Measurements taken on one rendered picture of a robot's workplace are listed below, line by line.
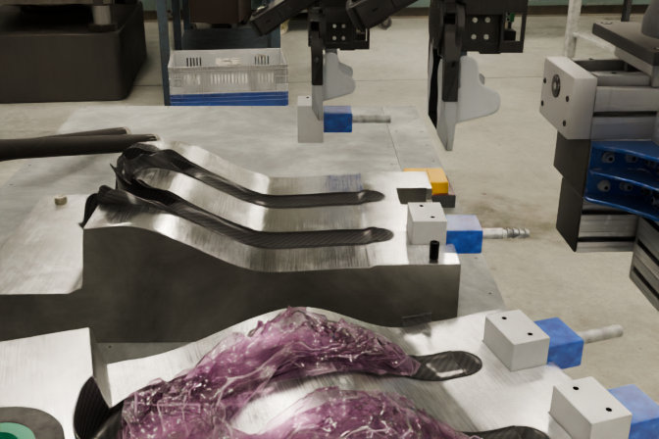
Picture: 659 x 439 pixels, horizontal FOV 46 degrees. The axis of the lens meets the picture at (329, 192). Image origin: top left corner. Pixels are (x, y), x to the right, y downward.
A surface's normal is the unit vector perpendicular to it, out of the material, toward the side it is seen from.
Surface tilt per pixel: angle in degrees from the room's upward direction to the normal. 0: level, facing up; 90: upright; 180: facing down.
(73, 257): 0
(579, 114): 90
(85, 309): 90
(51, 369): 0
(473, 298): 0
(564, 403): 90
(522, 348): 90
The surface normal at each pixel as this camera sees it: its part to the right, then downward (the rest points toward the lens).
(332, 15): 0.02, 0.38
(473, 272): 0.00, -0.92
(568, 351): 0.32, 0.36
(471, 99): 0.02, 0.17
